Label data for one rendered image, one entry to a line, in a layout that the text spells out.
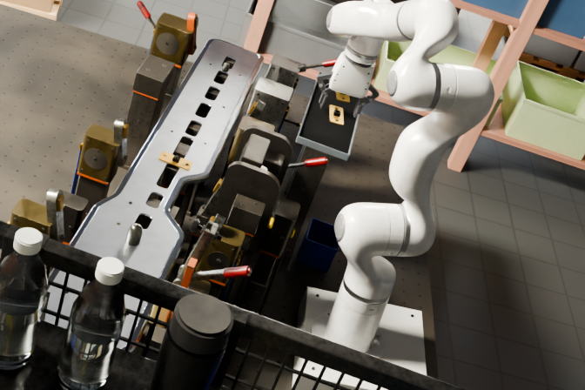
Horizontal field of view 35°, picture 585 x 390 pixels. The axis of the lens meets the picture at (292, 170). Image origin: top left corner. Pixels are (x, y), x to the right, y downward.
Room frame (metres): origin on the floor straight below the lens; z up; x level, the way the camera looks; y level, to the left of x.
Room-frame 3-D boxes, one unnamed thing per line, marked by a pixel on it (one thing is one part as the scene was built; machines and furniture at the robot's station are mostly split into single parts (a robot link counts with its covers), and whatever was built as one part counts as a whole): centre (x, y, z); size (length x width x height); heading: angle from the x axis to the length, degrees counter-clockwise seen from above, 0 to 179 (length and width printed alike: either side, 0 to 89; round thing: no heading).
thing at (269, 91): (2.22, 0.11, 0.90); 0.13 x 0.08 x 0.41; 91
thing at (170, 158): (1.89, 0.28, 1.01); 0.08 x 0.04 x 0.01; 91
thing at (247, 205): (1.67, 0.06, 0.91); 0.07 x 0.05 x 0.42; 91
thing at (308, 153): (2.13, -0.05, 0.92); 0.10 x 0.08 x 0.45; 1
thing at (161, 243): (1.91, 0.29, 1.00); 1.38 x 0.22 x 0.02; 1
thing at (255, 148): (1.80, 0.08, 0.95); 0.18 x 0.13 x 0.49; 1
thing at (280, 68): (2.48, 0.12, 0.88); 0.12 x 0.07 x 0.36; 91
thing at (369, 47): (2.12, -0.05, 1.44); 0.09 x 0.08 x 0.13; 111
